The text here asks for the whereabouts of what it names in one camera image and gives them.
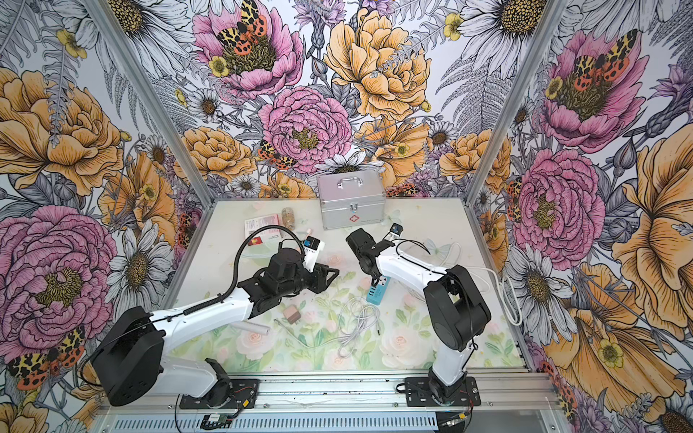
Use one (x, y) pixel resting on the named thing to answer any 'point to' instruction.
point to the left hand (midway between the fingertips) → (331, 276)
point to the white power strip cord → (449, 250)
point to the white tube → (252, 327)
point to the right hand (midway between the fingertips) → (389, 260)
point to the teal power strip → (375, 293)
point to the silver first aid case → (352, 198)
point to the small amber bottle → (288, 218)
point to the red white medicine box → (254, 224)
